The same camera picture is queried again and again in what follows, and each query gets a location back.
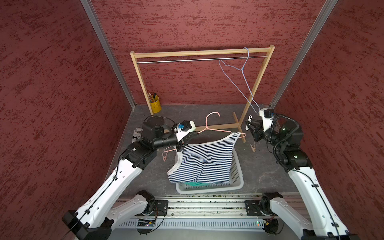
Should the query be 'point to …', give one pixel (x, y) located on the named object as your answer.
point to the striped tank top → (206, 163)
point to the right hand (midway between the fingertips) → (246, 124)
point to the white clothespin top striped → (249, 119)
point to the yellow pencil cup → (154, 101)
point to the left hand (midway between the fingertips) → (194, 135)
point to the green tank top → (195, 184)
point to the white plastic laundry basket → (235, 181)
